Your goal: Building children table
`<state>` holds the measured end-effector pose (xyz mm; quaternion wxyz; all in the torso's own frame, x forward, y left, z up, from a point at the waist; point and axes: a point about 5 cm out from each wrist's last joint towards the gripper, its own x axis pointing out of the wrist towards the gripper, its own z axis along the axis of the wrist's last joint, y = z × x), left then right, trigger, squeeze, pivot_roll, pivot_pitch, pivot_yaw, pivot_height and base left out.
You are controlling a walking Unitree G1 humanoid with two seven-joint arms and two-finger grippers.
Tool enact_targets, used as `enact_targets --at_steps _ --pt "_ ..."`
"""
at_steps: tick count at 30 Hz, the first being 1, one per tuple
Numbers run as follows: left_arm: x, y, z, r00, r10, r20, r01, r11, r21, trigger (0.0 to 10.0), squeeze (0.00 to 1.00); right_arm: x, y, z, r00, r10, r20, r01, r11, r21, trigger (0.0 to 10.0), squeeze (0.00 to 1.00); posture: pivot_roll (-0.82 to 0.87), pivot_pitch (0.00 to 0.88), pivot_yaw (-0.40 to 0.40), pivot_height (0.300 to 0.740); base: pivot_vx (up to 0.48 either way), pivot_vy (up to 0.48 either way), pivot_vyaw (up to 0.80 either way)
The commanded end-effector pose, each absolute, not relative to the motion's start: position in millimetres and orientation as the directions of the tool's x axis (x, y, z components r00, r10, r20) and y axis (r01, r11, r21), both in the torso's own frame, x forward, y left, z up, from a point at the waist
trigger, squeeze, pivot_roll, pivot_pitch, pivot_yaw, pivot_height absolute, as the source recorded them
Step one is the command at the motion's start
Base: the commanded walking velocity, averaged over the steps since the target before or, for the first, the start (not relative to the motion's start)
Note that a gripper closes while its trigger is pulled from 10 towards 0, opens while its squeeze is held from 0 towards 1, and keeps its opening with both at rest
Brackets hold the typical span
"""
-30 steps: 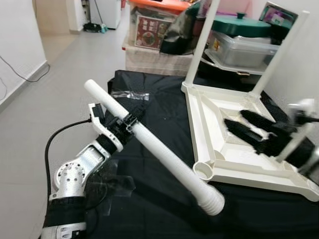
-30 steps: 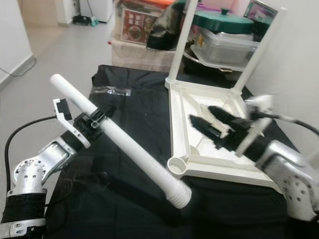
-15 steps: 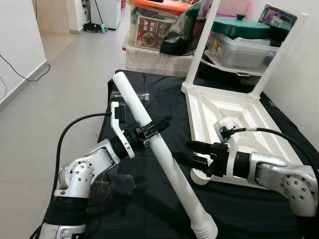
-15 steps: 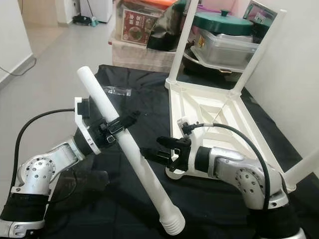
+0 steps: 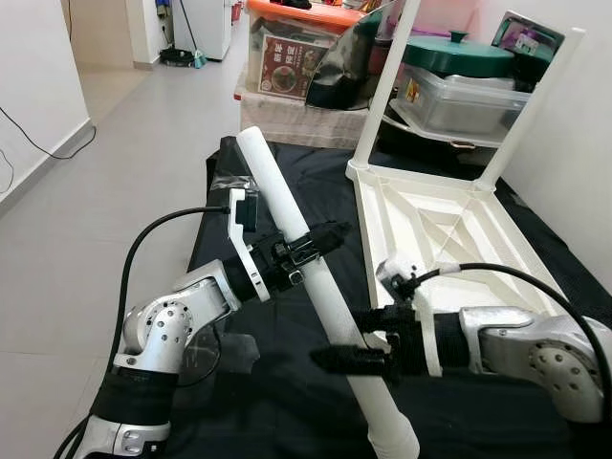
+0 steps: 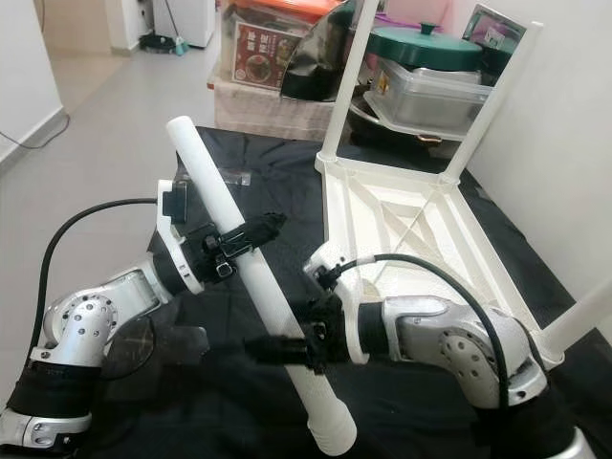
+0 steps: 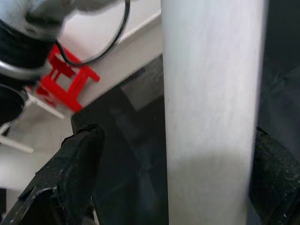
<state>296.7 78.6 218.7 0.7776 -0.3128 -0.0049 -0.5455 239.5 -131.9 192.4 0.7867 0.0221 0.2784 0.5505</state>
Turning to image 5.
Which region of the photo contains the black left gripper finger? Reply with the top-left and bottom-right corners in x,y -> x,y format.
290,222 -> 353,263

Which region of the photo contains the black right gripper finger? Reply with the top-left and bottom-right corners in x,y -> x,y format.
308,344 -> 387,377
349,305 -> 394,332

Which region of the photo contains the white plastic table top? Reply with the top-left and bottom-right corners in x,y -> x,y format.
346,158 -> 599,345

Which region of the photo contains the clear crinkled tape strip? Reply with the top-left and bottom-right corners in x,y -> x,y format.
212,175 -> 251,190

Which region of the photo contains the clear flat tape patch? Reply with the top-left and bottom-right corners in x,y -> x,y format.
177,325 -> 261,383

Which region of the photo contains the beige patterned cloth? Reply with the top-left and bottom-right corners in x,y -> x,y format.
234,81 -> 383,149

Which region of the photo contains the black round wok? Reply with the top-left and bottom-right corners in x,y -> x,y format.
378,96 -> 479,154

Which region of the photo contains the red printed cardboard box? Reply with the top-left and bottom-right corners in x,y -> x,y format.
258,33 -> 331,101

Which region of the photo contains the clear plastic storage box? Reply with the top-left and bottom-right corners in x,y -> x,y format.
392,72 -> 532,144

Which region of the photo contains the dark floor mop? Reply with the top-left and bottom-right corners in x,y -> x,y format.
158,43 -> 207,70

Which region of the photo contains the orange plastic lid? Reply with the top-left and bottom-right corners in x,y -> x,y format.
247,0 -> 369,28

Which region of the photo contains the green round pot lid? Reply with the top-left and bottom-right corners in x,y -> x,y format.
400,31 -> 517,79

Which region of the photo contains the pink plastic container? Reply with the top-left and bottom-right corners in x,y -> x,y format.
421,0 -> 498,34

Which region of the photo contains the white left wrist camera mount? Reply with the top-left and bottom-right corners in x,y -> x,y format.
228,188 -> 271,302

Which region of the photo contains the black wall power cable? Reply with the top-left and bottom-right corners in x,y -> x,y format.
0,105 -> 97,159

